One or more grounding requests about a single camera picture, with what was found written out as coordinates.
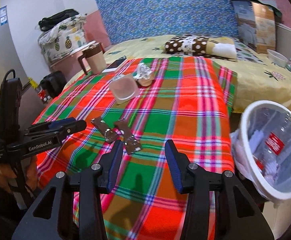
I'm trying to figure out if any cola bottle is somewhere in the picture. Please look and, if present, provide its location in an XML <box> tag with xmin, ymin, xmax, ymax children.
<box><xmin>253</xmin><ymin>126</ymin><xmax>291</xmax><ymax>185</ymax></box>

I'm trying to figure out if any clear trash bin liner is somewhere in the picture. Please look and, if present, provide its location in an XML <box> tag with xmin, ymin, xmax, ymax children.
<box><xmin>229</xmin><ymin>107</ymin><xmax>291</xmax><ymax>201</ymax></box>

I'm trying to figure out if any white round trash bin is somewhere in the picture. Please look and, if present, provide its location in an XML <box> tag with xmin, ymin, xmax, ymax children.
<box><xmin>231</xmin><ymin>100</ymin><xmax>291</xmax><ymax>202</ymax></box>

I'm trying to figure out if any person's left hand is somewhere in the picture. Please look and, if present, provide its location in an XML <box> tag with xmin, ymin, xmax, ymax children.
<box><xmin>0</xmin><ymin>155</ymin><xmax>38</xmax><ymax>193</ymax></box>

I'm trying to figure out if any brown snack wrapper left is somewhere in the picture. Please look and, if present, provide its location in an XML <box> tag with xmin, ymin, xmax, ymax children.
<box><xmin>91</xmin><ymin>116</ymin><xmax>118</xmax><ymax>144</ymax></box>

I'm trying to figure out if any brown snack wrapper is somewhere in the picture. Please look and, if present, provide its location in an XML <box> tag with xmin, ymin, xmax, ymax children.
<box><xmin>114</xmin><ymin>119</ymin><xmax>142</xmax><ymax>155</ymax></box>
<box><xmin>91</xmin><ymin>116</ymin><xmax>118</xmax><ymax>144</ymax></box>

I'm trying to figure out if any brown snack wrapper right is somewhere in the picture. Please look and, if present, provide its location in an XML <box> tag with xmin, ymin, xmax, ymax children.
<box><xmin>114</xmin><ymin>119</ymin><xmax>142</xmax><ymax>155</ymax></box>

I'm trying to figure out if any black box on floor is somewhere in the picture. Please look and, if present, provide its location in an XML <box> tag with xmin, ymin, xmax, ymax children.
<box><xmin>40</xmin><ymin>70</ymin><xmax>67</xmax><ymax>98</ymax></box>

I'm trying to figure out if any clear square plastic container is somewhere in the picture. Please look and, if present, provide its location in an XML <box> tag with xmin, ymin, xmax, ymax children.
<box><xmin>109</xmin><ymin>74</ymin><xmax>140</xmax><ymax>105</ymax></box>

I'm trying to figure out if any red green plaid blanket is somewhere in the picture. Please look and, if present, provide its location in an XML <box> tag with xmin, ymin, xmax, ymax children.
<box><xmin>37</xmin><ymin>57</ymin><xmax>234</xmax><ymax>239</ymax></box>

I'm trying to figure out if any white smartphone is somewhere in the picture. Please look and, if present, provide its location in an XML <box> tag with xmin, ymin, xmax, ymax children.
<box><xmin>102</xmin><ymin>59</ymin><xmax>127</xmax><ymax>74</ymax></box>

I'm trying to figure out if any crumpled paper wrapper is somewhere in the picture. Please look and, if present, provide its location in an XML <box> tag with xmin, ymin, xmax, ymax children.
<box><xmin>134</xmin><ymin>63</ymin><xmax>155</xmax><ymax>87</ymax></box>

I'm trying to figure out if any pineapple print fabric bundle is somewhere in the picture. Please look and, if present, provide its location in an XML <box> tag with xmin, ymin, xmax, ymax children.
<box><xmin>38</xmin><ymin>14</ymin><xmax>87</xmax><ymax>66</ymax></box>

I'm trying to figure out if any black bag on bundle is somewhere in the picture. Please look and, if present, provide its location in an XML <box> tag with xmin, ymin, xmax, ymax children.
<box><xmin>38</xmin><ymin>9</ymin><xmax>79</xmax><ymax>31</ymax></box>

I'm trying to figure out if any yellow bed sheet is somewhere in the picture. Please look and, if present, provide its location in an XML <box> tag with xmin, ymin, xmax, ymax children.
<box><xmin>65</xmin><ymin>34</ymin><xmax>291</xmax><ymax>118</ymax></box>

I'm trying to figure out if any brown polka dot pillow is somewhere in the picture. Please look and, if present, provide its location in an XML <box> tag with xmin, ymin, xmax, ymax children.
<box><xmin>164</xmin><ymin>35</ymin><xmax>237</xmax><ymax>60</ymax></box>

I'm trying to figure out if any clear plastic bowl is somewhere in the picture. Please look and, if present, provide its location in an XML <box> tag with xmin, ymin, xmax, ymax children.
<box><xmin>267</xmin><ymin>49</ymin><xmax>288</xmax><ymax>68</ymax></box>

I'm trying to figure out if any small green jar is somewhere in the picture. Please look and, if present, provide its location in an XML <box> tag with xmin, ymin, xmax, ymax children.
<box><xmin>285</xmin><ymin>58</ymin><xmax>291</xmax><ymax>72</ymax></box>

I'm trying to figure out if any blue floral headboard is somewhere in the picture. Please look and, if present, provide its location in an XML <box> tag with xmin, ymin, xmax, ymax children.
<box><xmin>96</xmin><ymin>0</ymin><xmax>238</xmax><ymax>44</ymax></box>

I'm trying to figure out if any printed bedding package box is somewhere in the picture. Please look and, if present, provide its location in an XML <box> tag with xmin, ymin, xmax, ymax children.
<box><xmin>229</xmin><ymin>0</ymin><xmax>283</xmax><ymax>54</ymax></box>

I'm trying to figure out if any beige mug brown handle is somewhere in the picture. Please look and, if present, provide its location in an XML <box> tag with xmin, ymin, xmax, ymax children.
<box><xmin>77</xmin><ymin>42</ymin><xmax>107</xmax><ymax>75</ymax></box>

